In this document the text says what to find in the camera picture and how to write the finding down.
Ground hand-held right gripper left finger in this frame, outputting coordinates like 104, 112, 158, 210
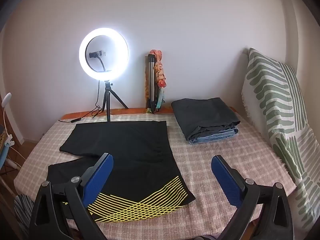
29, 152, 114, 240

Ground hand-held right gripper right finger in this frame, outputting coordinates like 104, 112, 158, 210
211, 155, 294, 240

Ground black pants with yellow lines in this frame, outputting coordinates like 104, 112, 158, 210
46, 120, 196, 223

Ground folded dark grey pants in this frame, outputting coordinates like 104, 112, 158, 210
171, 97, 241, 142

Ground pink checked blanket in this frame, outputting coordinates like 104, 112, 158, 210
14, 114, 297, 240

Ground folded blue jeans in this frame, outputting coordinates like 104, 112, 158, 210
189, 128, 239, 145

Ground small black tripod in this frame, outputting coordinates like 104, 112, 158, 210
101, 80, 129, 122

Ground grey striped cloth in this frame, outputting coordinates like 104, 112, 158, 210
14, 194, 35, 238

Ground green leaf patterned pillow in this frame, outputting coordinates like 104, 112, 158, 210
290, 127, 320, 230
241, 47, 312, 188

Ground light blue object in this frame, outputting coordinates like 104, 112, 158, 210
0, 125, 5, 170

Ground folded silver tripod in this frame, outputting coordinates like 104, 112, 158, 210
144, 54, 160, 113

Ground white clip lamp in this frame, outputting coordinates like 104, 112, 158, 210
0, 92, 15, 147

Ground black phone holder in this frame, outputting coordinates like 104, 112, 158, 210
88, 51, 106, 72

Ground black ring light cable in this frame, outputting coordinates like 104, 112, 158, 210
58, 80, 106, 124

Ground white cable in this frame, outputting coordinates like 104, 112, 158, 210
7, 142, 28, 169

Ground white ring light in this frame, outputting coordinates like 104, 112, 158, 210
79, 27, 130, 81

